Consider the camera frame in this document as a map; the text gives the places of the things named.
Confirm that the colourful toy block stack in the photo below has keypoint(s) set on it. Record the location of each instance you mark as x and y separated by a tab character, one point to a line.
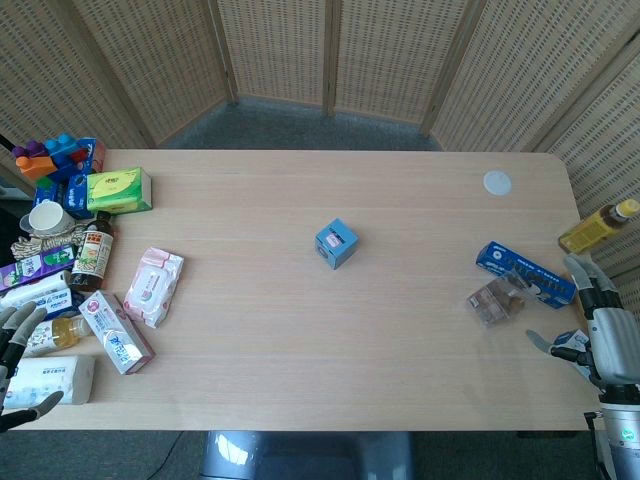
50	155

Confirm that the brown bottle orange label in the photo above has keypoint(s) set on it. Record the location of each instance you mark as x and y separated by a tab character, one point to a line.
92	255

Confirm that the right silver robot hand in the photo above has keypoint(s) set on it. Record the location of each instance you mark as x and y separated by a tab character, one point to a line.
612	345

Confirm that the yellow-labelled tea bottle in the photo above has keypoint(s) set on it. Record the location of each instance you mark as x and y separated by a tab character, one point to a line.
590	230

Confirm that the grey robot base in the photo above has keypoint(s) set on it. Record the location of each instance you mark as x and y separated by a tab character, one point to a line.
305	457

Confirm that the white paper cup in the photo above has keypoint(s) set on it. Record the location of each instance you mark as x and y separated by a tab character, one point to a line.
45	217

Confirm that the pink wet wipes pack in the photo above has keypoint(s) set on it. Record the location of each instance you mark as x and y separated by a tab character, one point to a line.
152	287

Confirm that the blue cookie box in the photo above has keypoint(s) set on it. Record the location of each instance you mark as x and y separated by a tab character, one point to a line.
75	200

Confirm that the black rod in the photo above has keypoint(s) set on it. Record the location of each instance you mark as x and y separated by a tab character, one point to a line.
6	141

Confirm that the clear plastic snack package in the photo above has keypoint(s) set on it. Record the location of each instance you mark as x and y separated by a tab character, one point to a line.
492	300

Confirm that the green tissue box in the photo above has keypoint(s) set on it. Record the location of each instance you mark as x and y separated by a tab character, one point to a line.
120	190

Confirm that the small blue cube box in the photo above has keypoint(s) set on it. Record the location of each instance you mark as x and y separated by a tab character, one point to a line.
336	245

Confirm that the pink white toothpaste box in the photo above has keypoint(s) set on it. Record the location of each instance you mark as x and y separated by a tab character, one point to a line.
115	332

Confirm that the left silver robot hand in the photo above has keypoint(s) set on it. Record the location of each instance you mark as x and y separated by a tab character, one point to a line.
22	327

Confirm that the yellow drink bottle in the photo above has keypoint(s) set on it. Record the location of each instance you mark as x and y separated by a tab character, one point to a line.
62	334

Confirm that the white paper towel pack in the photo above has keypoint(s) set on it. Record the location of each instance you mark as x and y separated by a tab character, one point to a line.
55	377

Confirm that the bamboo folding screen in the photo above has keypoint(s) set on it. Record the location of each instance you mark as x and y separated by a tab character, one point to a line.
275	50

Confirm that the blue snack package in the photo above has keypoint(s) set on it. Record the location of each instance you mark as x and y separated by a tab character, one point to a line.
95	152

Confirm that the long blue box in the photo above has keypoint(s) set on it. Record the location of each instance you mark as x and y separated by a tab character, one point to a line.
500	260

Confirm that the purple green box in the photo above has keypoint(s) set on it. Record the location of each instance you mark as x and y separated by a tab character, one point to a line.
35	265

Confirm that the small blue white carton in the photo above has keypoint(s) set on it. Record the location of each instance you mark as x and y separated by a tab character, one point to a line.
570	338

